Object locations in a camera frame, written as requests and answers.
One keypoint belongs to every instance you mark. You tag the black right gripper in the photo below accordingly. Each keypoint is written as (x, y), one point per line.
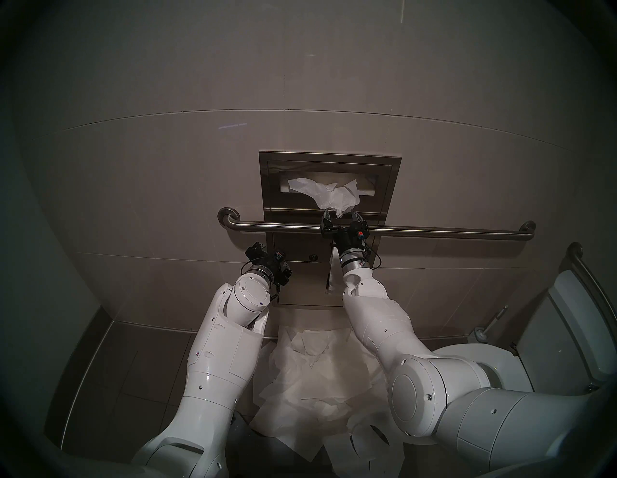
(347, 236)

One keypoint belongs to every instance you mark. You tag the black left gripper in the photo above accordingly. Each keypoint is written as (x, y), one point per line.
(270, 266)

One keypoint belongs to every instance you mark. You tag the thin white toilet seat cover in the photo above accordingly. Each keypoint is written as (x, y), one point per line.
(332, 195)

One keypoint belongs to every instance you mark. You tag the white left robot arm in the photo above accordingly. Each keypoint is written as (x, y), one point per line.
(217, 366)

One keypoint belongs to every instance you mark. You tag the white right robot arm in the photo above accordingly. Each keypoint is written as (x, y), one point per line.
(434, 380)

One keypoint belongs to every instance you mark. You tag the white toilet paper roll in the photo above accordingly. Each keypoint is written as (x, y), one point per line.
(332, 274)

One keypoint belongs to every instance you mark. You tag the toilet brush with holder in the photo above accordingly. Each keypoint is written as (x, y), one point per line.
(484, 330)

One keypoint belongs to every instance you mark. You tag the white seat cover with cutouts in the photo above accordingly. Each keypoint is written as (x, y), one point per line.
(361, 448)

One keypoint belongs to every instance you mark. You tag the crumpled white paper sheet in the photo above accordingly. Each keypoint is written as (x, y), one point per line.
(313, 344)

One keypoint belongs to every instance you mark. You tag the long steel grab bar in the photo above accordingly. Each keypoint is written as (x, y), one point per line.
(458, 233)

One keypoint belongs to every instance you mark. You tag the pile of white paper covers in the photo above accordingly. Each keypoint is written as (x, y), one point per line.
(308, 390)

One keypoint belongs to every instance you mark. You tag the short steel grab bar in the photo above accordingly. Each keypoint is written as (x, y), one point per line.
(590, 282)

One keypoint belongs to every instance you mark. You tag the stainless steel wall dispenser unit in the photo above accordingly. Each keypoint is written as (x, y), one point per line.
(289, 284)

